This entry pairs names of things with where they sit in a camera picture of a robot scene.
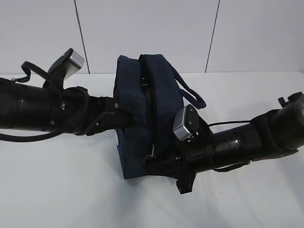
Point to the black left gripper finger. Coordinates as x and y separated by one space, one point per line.
113 120

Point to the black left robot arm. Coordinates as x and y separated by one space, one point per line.
24 107

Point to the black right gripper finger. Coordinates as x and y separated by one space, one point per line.
165 168

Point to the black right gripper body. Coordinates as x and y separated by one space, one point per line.
193 155

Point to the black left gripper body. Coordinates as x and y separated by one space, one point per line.
90 115

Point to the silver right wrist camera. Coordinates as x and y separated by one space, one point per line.
188 124

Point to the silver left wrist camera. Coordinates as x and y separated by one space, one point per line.
64 67

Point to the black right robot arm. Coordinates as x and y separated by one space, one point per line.
272 135

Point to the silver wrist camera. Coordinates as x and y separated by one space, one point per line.
64 67
188 124

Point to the dark navy lunch bag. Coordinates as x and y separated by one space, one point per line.
152 91

